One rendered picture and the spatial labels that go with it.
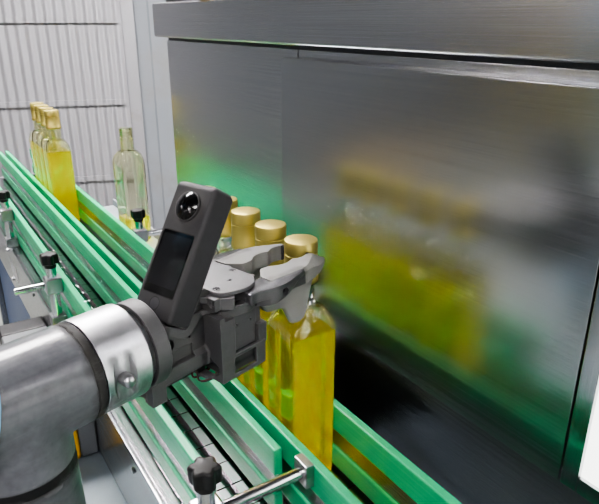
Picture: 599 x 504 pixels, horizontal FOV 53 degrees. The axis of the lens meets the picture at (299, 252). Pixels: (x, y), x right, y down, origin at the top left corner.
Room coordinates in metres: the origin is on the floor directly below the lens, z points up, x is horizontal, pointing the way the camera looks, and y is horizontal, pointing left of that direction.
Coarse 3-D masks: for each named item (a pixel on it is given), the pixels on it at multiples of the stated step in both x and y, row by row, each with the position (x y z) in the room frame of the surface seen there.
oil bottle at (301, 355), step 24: (312, 312) 0.55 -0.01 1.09; (288, 336) 0.54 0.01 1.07; (312, 336) 0.54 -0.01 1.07; (288, 360) 0.54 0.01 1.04; (312, 360) 0.54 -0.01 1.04; (288, 384) 0.54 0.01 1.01; (312, 384) 0.54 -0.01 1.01; (288, 408) 0.54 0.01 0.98; (312, 408) 0.54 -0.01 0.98; (312, 432) 0.54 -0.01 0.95
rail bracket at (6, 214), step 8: (0, 192) 1.30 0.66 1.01; (8, 192) 1.30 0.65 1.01; (0, 200) 1.30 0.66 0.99; (8, 200) 1.31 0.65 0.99; (0, 208) 1.31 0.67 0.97; (8, 208) 1.30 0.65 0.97; (0, 216) 1.29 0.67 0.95; (8, 216) 1.30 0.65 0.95; (8, 224) 1.30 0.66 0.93; (8, 232) 1.30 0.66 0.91; (8, 240) 1.29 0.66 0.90; (16, 240) 1.30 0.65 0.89
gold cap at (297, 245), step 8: (288, 240) 0.56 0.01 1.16; (296, 240) 0.56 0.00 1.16; (304, 240) 0.56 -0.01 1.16; (312, 240) 0.56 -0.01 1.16; (288, 248) 0.55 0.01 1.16; (296, 248) 0.55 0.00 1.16; (304, 248) 0.55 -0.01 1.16; (312, 248) 0.55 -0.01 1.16; (288, 256) 0.56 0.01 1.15; (296, 256) 0.55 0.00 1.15; (312, 280) 0.55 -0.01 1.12
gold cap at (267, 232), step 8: (256, 224) 0.61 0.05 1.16; (264, 224) 0.61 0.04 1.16; (272, 224) 0.61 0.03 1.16; (280, 224) 0.61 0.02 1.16; (256, 232) 0.61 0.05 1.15; (264, 232) 0.60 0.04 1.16; (272, 232) 0.60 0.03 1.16; (280, 232) 0.60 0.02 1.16; (256, 240) 0.61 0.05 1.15; (264, 240) 0.60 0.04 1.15; (272, 240) 0.60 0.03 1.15; (280, 240) 0.60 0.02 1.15; (272, 264) 0.60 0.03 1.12; (280, 264) 0.60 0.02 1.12
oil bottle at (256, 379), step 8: (264, 312) 0.58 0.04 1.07; (256, 368) 0.59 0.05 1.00; (264, 368) 0.58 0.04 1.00; (248, 376) 0.61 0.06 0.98; (256, 376) 0.59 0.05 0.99; (264, 376) 0.58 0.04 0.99; (248, 384) 0.61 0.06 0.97; (256, 384) 0.59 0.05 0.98; (264, 384) 0.58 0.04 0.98; (256, 392) 0.59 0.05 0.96; (264, 392) 0.58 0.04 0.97; (264, 400) 0.58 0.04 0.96
